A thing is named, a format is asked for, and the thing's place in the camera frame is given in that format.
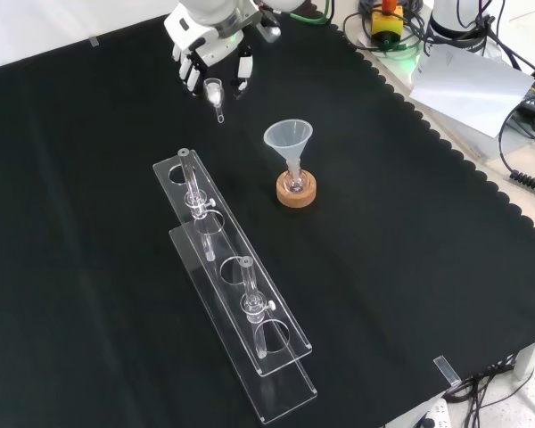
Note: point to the clear acrylic funnel stand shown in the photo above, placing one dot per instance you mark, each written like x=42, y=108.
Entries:
x=276, y=397

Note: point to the white cylindrical machine base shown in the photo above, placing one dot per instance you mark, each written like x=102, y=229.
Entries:
x=446, y=18

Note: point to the black bench cloth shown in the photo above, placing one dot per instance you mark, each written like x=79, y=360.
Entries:
x=383, y=267

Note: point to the translucent plastic funnel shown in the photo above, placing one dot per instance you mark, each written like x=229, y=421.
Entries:
x=287, y=134

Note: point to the pale sheet board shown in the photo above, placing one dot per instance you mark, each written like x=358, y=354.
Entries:
x=463, y=89

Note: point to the yellow stop button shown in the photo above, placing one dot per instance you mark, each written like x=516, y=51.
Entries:
x=385, y=22

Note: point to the white power strip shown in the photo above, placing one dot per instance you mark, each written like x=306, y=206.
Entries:
x=437, y=414

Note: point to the round-bottom glass flask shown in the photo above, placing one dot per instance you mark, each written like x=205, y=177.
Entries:
x=295, y=183

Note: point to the clear tape strip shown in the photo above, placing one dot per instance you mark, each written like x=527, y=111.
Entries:
x=446, y=370
x=94, y=42

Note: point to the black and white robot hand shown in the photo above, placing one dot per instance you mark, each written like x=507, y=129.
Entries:
x=205, y=44

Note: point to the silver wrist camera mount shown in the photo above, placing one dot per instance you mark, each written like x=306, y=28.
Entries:
x=271, y=32

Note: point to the white table leg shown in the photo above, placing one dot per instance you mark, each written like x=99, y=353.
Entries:
x=529, y=359

